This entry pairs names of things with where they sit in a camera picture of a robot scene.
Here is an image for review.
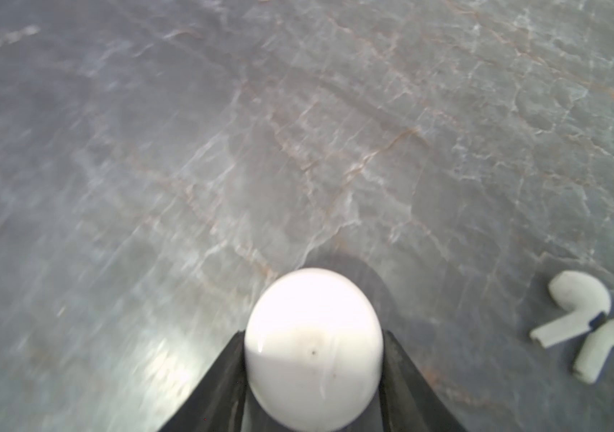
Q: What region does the white earbud charging case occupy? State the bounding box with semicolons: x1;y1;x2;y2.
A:
244;268;384;431

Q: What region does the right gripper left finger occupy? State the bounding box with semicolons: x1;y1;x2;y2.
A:
159;331;248;432

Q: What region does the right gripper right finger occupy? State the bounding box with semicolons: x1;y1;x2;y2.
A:
379;330;466;432

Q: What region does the white earbud one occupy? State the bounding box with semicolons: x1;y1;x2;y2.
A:
528;270;612;348

